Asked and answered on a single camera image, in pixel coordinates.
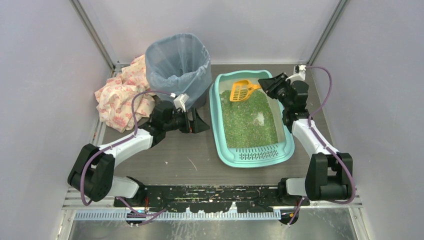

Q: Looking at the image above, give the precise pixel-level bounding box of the green cat litter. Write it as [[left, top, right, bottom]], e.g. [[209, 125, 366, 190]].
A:
[[220, 90, 278, 148]]

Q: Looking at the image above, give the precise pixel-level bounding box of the pink patterned cloth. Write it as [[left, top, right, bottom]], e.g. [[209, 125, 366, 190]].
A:
[[94, 54, 150, 133]]

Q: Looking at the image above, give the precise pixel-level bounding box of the bin with blue bag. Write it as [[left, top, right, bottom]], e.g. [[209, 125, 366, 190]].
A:
[[145, 33, 213, 109]]

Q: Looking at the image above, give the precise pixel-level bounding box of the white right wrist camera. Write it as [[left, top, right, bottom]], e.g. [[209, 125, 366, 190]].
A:
[[286, 64, 307, 82]]

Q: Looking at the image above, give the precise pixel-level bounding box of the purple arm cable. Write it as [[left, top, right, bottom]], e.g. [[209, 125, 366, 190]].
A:
[[79, 90, 176, 228], [286, 65, 357, 227]]

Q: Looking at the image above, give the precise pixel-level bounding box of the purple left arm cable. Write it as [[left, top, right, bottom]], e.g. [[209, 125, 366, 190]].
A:
[[79, 90, 176, 228]]

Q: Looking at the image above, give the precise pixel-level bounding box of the teal litter box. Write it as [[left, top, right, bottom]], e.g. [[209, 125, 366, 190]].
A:
[[209, 70, 295, 168]]

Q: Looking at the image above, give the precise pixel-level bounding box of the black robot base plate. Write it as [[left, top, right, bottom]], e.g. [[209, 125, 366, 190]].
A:
[[126, 185, 310, 213]]

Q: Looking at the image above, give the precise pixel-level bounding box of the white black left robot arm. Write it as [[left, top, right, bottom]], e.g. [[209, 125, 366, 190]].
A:
[[67, 101, 210, 202]]

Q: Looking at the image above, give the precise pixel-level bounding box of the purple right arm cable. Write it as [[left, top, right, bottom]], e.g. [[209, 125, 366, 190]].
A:
[[286, 65, 357, 227]]

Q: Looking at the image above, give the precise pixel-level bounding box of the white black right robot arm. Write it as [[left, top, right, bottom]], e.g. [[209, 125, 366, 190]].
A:
[[258, 73, 356, 204]]

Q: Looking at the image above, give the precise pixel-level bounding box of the orange litter scoop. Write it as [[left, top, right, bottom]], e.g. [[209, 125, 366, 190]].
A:
[[229, 79, 261, 102]]

